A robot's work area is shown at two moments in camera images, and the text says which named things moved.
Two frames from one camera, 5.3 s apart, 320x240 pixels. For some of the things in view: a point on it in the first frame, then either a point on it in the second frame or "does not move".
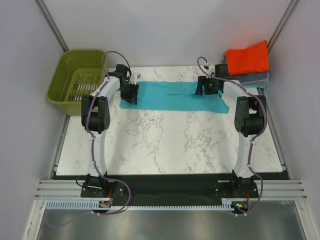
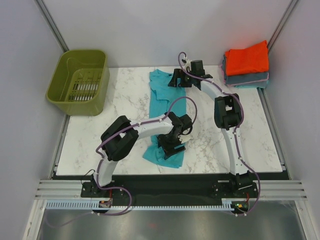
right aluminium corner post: (280, 25) does not move
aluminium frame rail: (285, 189) does not move
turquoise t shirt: (176, 96) -> (168, 95)
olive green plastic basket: (77, 74) does not move
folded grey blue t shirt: (246, 77) does not move
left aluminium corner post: (48, 19) does not move
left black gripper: (132, 98) -> (161, 142)
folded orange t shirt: (253, 59) does not move
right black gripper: (202, 80) -> (178, 73)
